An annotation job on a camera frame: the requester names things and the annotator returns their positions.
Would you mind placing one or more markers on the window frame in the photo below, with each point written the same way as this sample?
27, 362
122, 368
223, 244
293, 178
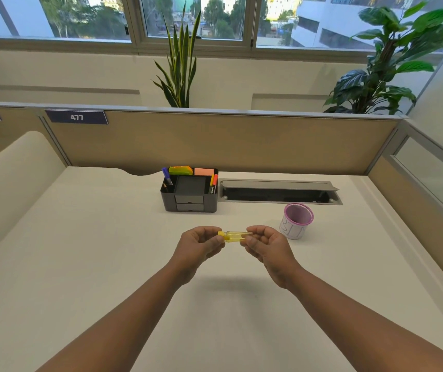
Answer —
190, 23

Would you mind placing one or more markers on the orange sticky note pad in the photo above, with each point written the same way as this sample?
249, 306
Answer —
204, 171

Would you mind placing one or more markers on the person's right forearm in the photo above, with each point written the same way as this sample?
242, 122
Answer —
361, 325

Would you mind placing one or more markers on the yellow highlighter pen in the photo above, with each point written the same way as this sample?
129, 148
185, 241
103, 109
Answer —
234, 236

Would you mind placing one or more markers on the dark grey desk organizer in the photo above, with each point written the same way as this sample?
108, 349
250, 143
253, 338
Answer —
190, 193

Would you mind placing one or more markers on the person's left thumb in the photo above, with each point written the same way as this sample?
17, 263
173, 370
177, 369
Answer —
210, 229

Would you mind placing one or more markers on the broad leaf green plant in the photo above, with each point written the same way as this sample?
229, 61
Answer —
392, 61

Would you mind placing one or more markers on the person's left forearm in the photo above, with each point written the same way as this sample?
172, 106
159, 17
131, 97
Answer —
109, 325

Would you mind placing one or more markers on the glass side partition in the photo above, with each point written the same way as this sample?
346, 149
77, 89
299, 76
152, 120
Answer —
431, 174

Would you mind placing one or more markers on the blue marker pen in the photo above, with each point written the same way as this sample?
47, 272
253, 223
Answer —
167, 176

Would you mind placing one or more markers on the yellow green sticky flags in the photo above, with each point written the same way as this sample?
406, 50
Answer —
180, 170

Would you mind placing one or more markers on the orange highlighter marker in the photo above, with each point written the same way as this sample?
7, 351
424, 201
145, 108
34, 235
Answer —
213, 182

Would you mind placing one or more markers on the person's left hand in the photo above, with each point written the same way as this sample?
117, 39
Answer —
194, 251

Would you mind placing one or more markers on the person's right thumb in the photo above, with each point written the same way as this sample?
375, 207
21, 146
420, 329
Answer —
260, 229

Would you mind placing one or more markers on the pink mesh pen cup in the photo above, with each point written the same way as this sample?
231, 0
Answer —
297, 220

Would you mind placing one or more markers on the snake plant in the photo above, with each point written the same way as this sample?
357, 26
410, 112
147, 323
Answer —
179, 69

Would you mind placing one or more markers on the person's right hand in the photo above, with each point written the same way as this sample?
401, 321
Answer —
274, 257

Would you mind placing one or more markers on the beige desk partition panel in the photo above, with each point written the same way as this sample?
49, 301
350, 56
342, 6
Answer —
221, 141

